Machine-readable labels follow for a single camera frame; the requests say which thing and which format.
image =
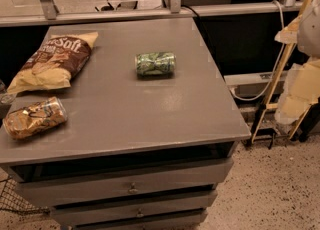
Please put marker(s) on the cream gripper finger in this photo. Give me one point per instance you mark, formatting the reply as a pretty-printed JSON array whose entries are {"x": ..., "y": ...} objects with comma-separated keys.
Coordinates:
[
  {"x": 301, "y": 89},
  {"x": 288, "y": 34}
]

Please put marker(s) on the green soda can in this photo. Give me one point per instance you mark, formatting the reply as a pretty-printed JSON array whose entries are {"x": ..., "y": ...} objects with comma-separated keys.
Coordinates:
[{"x": 155, "y": 63}]

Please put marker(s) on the middle grey drawer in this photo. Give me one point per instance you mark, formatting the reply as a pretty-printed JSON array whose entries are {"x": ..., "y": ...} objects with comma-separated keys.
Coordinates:
[{"x": 131, "y": 209}]

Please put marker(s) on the wire mesh basket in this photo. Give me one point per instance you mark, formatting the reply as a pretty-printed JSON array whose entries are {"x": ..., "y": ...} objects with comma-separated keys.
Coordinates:
[{"x": 11, "y": 202}]

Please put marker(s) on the brown and yellow chip bag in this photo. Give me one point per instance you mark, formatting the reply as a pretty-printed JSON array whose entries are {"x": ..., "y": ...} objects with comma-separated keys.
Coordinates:
[{"x": 55, "y": 63}]

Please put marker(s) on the wooden easel frame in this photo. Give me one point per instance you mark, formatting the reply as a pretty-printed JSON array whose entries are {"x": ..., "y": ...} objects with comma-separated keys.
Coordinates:
[{"x": 284, "y": 55}]

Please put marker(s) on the top grey drawer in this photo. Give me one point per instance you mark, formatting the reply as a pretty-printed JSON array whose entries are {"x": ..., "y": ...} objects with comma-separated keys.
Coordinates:
[{"x": 121, "y": 184}]

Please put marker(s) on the crushed gold soda can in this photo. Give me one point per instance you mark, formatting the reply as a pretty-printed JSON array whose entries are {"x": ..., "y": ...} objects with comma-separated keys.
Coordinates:
[{"x": 35, "y": 118}]

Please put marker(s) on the grey drawer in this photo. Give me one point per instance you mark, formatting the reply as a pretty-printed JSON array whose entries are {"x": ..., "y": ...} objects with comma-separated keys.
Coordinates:
[
  {"x": 154, "y": 222},
  {"x": 131, "y": 209},
  {"x": 121, "y": 184}
]

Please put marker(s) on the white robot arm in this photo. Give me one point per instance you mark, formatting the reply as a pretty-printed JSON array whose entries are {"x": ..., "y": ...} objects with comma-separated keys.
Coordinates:
[{"x": 308, "y": 39}]

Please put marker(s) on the grey metal railing frame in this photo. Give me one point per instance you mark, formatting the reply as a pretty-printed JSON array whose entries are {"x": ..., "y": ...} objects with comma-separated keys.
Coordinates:
[{"x": 150, "y": 4}]

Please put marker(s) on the grey drawer cabinet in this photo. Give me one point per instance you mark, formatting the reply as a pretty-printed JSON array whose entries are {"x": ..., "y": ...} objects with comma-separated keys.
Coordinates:
[{"x": 120, "y": 121}]

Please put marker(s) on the bottom grey drawer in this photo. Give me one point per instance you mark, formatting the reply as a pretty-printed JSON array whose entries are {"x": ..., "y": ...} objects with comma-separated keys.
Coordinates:
[{"x": 154, "y": 222}]

